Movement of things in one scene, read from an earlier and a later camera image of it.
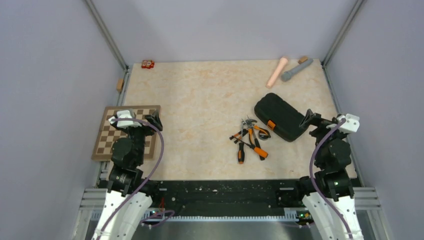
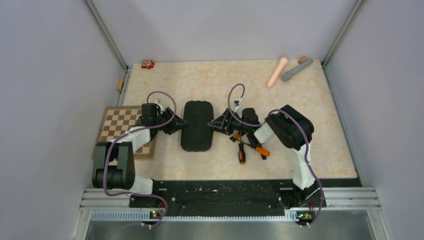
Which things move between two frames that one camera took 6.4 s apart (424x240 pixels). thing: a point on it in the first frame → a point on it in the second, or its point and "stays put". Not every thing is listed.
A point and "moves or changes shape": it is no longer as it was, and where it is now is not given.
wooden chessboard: [108, 132] stays put
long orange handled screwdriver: [259, 151] stays put
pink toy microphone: [282, 63] stays put
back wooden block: [303, 58] stays put
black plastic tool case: [281, 116] moves or changes shape
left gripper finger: [154, 119] → [166, 115]
